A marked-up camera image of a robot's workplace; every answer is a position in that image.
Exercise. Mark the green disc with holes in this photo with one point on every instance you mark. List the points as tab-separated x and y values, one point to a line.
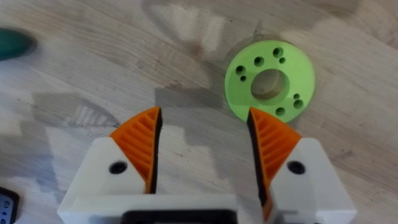
245	90

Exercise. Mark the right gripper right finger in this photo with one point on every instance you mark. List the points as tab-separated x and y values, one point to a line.
289	174

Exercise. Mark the dark green toy vegetable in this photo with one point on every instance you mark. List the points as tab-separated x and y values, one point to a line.
14	43

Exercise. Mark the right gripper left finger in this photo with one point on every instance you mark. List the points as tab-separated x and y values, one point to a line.
124	161

